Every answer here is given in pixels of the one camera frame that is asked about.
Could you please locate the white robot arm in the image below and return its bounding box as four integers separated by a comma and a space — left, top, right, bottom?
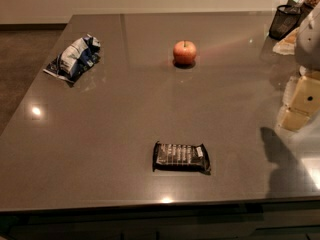
277, 4, 320, 131

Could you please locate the black mesh pen cup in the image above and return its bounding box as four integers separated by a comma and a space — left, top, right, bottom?
269, 5, 301, 40

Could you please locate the red apple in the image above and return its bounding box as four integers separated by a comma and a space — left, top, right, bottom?
173, 40, 197, 65

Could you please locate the black snack bar wrapper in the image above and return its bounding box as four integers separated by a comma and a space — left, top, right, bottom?
152, 142, 211, 175

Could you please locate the pale food packet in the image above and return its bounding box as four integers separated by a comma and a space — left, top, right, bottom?
273, 28, 299, 55

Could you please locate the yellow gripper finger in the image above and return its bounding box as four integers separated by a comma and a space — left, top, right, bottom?
277, 71, 320, 132

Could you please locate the crumpled blue white chip bag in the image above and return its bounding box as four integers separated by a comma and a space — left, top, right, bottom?
43, 34, 101, 83

